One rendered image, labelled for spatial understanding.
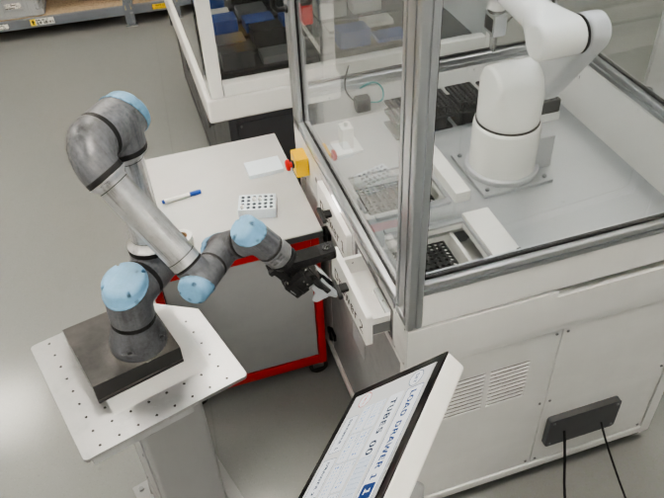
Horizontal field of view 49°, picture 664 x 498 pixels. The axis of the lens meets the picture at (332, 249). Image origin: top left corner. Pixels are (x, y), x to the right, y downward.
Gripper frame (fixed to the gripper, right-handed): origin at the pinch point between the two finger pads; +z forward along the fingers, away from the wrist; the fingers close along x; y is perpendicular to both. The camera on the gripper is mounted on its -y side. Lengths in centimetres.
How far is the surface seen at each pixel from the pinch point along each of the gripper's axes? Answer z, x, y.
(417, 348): 11.8, 23.5, -9.2
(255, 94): 5, -111, -3
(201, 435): 14, 0, 62
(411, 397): -21, 56, -12
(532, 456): 98, 22, -4
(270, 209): 7, -53, 11
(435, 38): -57, 23, -56
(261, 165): 11, -82, 9
